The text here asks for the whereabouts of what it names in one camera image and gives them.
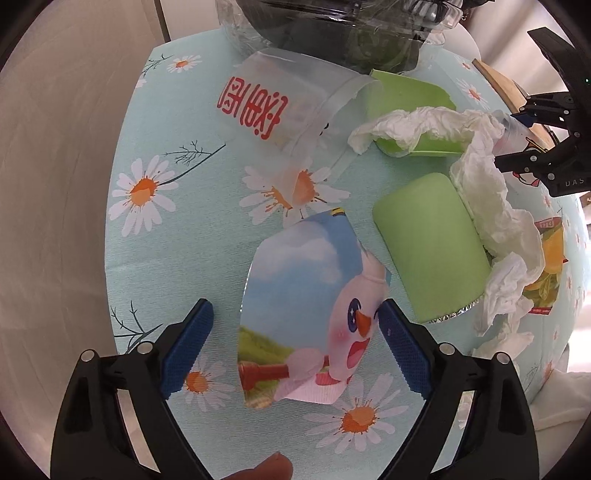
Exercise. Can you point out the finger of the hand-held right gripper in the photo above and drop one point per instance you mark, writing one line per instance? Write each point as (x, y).
(540, 108)
(531, 161)

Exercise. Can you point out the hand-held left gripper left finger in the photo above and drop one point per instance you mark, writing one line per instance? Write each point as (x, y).
(184, 350)

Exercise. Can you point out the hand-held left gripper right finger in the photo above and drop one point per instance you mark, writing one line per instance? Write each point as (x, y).
(406, 350)

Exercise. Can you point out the small clear plastic cup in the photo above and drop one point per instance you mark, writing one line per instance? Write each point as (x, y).
(519, 138)

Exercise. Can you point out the white tissue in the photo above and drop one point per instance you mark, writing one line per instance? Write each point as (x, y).
(503, 295)
(480, 184)

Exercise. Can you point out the curved green carton piece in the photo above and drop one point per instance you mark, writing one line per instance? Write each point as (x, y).
(425, 244)

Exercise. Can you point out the cartoon print carton piece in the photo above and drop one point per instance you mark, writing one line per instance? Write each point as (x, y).
(300, 277)

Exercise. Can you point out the torn green carton piece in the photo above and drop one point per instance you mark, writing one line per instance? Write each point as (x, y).
(397, 92)

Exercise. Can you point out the clear plastic trash bin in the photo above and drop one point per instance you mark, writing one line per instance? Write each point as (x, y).
(240, 27)

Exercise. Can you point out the person's left hand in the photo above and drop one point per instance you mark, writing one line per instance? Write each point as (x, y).
(263, 468)

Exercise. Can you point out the wooden board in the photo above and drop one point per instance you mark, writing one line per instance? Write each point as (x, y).
(503, 81)

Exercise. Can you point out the yellow print carton piece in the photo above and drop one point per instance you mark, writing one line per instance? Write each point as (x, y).
(551, 258)

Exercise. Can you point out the daisy print tablecloth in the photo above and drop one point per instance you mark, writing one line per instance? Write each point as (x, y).
(184, 207)

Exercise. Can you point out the white cloth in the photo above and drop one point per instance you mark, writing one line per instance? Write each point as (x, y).
(563, 397)

